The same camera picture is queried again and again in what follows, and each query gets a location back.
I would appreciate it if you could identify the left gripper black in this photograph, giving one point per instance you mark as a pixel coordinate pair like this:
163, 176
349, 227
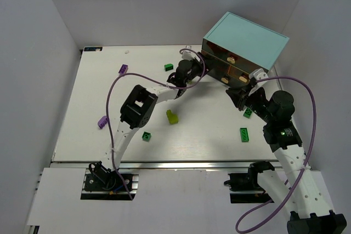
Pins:
197, 66

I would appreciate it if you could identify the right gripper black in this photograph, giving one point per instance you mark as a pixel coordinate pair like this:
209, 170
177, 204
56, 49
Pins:
245, 97

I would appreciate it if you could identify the transparent drawer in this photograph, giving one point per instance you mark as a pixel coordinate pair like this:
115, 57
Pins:
214, 51

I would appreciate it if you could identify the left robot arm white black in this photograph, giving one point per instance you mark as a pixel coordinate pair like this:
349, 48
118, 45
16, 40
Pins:
140, 103

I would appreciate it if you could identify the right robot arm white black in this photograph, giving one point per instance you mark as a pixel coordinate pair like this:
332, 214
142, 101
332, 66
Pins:
301, 201

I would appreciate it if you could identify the green lego near right gripper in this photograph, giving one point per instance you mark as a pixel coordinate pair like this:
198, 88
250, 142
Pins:
248, 113

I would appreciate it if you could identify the teal drawer cabinet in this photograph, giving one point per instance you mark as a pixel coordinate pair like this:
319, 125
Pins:
250, 40

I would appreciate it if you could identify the green lego brick top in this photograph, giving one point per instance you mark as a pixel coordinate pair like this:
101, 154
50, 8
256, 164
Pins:
168, 67

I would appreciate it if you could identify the green long lego brick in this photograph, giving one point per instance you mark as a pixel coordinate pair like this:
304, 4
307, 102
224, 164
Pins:
244, 135

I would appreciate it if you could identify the lime L-shaped lego brick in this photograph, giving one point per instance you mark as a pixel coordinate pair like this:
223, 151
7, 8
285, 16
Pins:
172, 117

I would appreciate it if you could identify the dark green square lego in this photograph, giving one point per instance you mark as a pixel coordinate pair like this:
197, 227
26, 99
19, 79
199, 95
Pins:
146, 136

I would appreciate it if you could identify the light purple lego brick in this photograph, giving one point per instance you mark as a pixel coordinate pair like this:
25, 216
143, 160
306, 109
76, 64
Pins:
103, 122

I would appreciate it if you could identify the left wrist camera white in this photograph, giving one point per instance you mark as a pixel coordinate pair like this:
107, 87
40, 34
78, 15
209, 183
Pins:
187, 53

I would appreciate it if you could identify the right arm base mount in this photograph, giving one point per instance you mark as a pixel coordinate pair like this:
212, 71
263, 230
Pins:
244, 188

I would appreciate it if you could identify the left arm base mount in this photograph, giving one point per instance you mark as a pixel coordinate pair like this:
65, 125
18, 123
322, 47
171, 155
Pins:
103, 184

